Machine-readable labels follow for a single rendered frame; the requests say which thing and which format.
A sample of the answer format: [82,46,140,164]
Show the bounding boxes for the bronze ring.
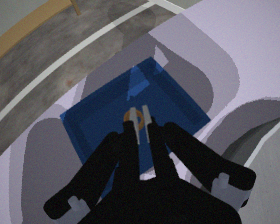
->
[124,109,144,131]

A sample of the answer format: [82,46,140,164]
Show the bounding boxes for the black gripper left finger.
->
[43,107,140,224]

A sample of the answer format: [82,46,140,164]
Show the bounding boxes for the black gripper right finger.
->
[142,105,256,224]

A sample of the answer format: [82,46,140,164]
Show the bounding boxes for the grey round turning table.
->
[221,118,280,224]

